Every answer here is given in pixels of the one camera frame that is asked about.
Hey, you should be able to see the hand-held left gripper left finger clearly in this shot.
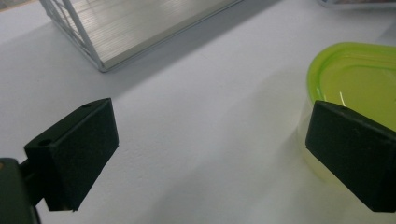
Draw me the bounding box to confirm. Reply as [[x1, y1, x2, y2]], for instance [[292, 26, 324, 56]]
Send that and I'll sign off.
[[23, 97, 120, 213]]

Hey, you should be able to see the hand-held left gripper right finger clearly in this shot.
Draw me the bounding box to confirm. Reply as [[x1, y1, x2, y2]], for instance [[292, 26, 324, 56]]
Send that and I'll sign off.
[[304, 100, 396, 214]]

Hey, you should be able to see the green lidded plastic container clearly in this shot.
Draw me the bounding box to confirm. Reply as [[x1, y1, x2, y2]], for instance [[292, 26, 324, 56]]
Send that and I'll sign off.
[[297, 42, 396, 190]]

